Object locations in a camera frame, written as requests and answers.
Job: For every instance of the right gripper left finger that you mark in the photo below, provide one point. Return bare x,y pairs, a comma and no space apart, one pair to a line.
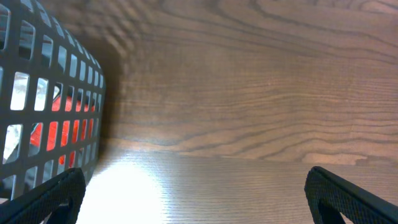
58,200

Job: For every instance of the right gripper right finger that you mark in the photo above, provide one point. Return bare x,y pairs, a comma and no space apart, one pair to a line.
331,198

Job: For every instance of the orange pasta package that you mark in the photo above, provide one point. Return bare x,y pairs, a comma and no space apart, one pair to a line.
68,132

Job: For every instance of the grey plastic basket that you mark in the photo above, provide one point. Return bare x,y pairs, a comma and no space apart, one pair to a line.
35,43

